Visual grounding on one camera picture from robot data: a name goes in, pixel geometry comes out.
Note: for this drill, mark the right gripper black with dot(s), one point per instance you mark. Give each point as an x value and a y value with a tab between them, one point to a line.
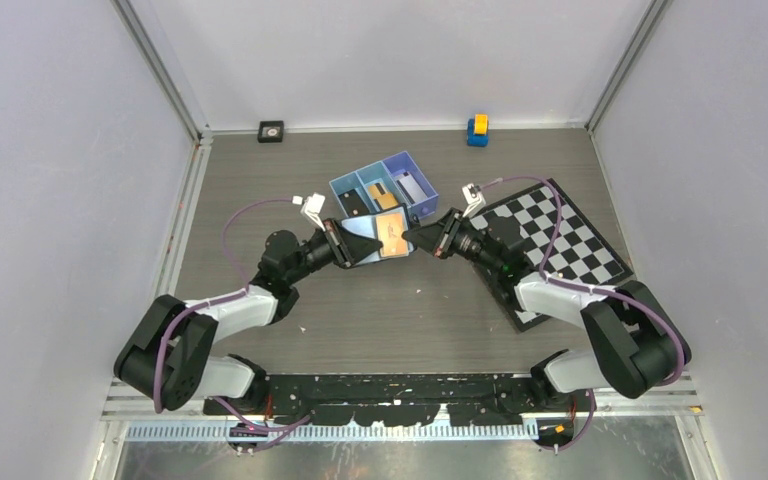
437	237

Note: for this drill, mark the orange card in tray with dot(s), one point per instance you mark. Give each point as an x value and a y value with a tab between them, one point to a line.
381	196

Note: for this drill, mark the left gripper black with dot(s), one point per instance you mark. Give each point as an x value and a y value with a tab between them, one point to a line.
345	246

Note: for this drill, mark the three-compartment blue purple tray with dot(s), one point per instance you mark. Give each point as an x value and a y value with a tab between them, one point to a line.
393	181

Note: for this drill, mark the white card in tray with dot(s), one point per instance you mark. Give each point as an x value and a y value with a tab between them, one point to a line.
411	188

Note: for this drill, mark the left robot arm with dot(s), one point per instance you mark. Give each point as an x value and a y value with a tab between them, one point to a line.
168	356

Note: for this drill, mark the blue yellow toy block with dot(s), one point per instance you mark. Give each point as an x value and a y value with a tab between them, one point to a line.
478	131

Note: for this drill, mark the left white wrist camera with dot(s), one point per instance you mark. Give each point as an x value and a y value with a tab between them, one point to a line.
310	208

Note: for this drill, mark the small black square box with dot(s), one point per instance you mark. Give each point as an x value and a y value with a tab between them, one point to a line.
271	131

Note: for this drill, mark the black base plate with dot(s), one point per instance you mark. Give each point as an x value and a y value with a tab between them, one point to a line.
392	400

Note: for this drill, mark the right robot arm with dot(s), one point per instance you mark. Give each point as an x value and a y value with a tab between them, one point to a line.
634	345

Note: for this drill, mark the black card in tray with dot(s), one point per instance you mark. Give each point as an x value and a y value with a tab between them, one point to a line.
352	203

